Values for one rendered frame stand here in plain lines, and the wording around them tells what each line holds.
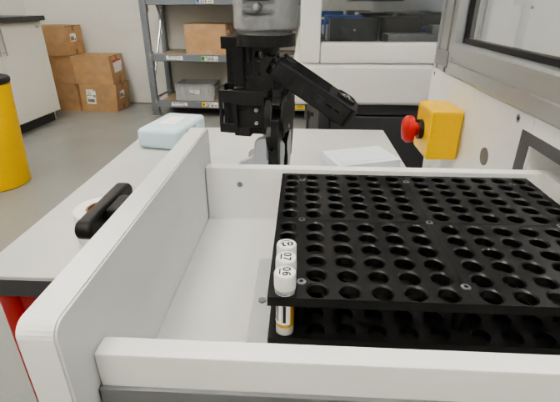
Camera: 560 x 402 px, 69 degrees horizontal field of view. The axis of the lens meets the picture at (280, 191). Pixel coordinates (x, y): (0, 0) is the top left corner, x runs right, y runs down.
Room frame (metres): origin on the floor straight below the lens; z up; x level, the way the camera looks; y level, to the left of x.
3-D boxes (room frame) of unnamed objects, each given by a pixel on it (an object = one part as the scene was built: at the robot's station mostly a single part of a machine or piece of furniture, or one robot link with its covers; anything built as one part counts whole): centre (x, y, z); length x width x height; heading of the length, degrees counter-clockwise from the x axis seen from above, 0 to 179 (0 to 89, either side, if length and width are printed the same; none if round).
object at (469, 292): (0.26, -0.11, 0.87); 0.22 x 0.18 x 0.06; 87
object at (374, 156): (0.74, -0.16, 0.77); 0.13 x 0.09 x 0.02; 106
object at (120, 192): (0.27, 0.12, 0.91); 0.07 x 0.04 x 0.01; 177
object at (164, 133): (0.89, 0.24, 0.78); 0.15 x 0.10 x 0.04; 167
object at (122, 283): (0.27, 0.09, 0.87); 0.29 x 0.02 x 0.11; 177
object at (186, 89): (4.24, 0.84, 0.22); 0.40 x 0.30 x 0.17; 83
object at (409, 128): (0.58, -0.20, 0.88); 0.04 x 0.03 x 0.04; 177
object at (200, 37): (4.23, 0.69, 0.72); 0.41 x 0.32 x 0.28; 83
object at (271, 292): (0.26, -0.01, 0.90); 0.18 x 0.02 x 0.01; 177
